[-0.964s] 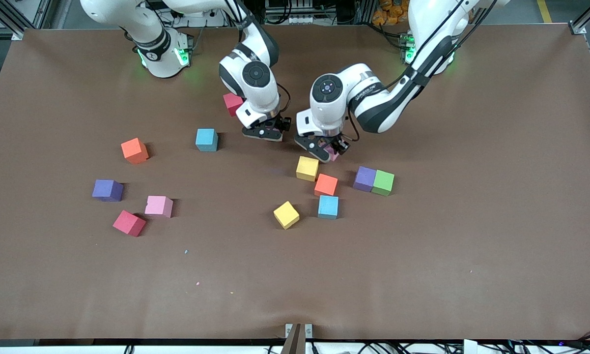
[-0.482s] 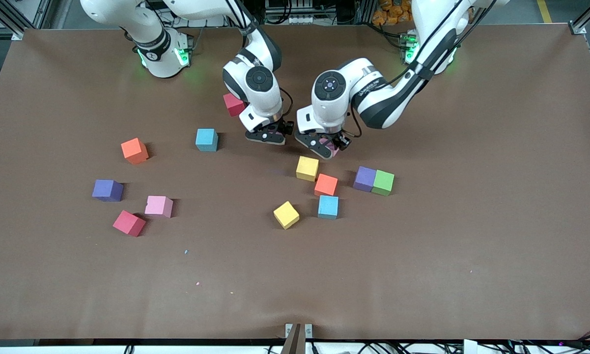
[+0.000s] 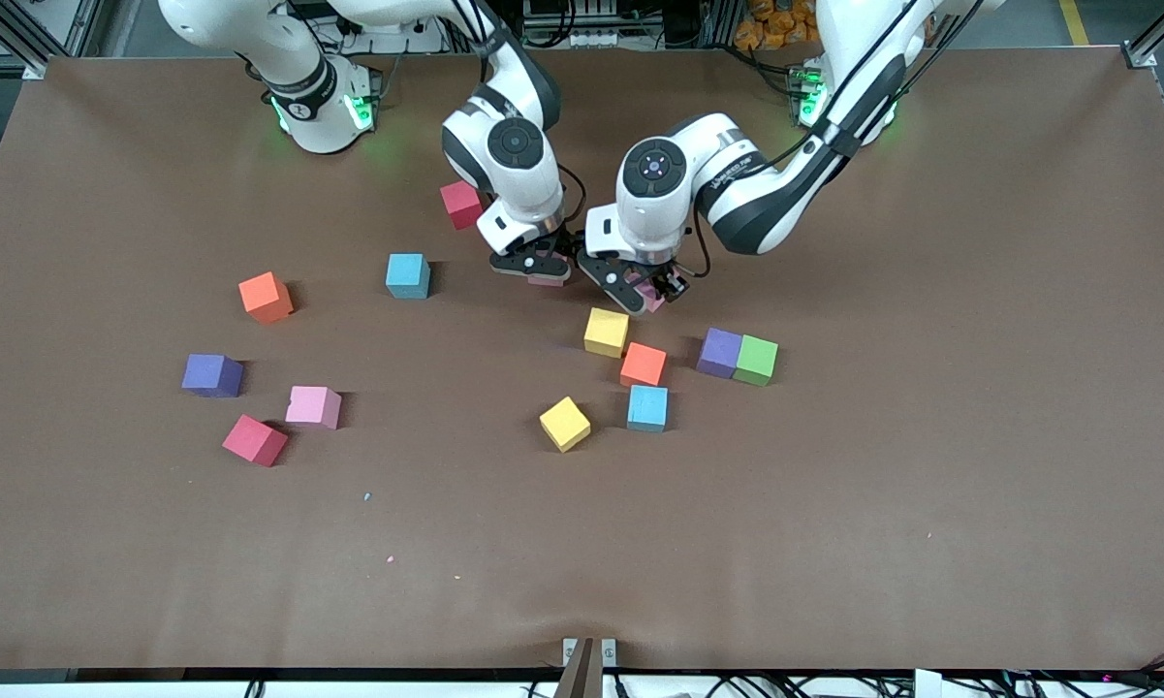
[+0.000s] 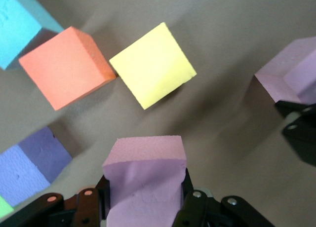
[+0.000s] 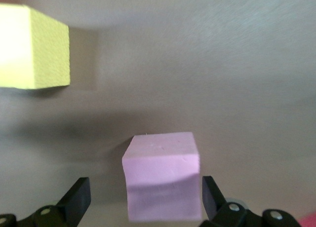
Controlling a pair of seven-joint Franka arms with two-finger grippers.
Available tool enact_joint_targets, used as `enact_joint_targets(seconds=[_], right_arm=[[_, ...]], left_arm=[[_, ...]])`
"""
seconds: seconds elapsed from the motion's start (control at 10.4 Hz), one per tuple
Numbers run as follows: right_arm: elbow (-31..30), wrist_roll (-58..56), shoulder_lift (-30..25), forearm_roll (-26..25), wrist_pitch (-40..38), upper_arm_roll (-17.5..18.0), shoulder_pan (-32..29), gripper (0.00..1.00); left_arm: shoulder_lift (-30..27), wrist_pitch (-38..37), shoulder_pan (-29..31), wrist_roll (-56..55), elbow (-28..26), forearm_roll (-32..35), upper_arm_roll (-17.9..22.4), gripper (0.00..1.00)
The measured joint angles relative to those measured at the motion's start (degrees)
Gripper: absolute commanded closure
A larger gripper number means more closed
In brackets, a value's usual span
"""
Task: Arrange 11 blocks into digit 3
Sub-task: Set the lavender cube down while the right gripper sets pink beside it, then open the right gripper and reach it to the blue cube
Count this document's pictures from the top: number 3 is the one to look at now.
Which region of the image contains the camera mount post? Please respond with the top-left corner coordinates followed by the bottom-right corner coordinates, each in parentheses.
top-left (554, 637), bottom-right (618, 698)

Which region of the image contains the blue foam cube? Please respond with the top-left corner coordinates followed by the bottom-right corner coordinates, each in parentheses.
top-left (386, 253), bottom-right (432, 301)
top-left (627, 385), bottom-right (670, 433)

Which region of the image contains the red foam cube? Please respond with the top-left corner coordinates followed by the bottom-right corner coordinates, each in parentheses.
top-left (221, 414), bottom-right (290, 468)
top-left (440, 180), bottom-right (486, 231)

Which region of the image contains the purple foam cube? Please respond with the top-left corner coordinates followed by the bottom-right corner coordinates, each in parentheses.
top-left (181, 353), bottom-right (245, 399)
top-left (696, 327), bottom-right (743, 380)

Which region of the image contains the white table frame rail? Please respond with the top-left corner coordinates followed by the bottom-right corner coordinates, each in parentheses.
top-left (0, 669), bottom-right (1164, 698)

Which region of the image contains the silver aluminium frame strut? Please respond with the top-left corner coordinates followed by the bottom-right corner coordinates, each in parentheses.
top-left (1124, 0), bottom-right (1164, 69)
top-left (0, 0), bottom-right (51, 80)

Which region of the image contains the yellow foam cube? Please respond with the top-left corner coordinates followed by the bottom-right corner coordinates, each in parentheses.
top-left (539, 396), bottom-right (592, 454)
top-left (583, 307), bottom-right (630, 359)

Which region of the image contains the green foam cube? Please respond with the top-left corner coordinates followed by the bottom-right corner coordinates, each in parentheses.
top-left (734, 334), bottom-right (779, 388)

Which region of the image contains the brown table cover sheet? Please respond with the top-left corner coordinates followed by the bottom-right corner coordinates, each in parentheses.
top-left (0, 47), bottom-right (1164, 672)

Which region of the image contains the bag of orange lumps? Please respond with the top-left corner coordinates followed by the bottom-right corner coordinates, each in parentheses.
top-left (734, 0), bottom-right (820, 51)

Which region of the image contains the orange foam cube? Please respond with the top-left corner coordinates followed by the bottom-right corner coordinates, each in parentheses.
top-left (238, 271), bottom-right (295, 325)
top-left (620, 342), bottom-right (668, 389)

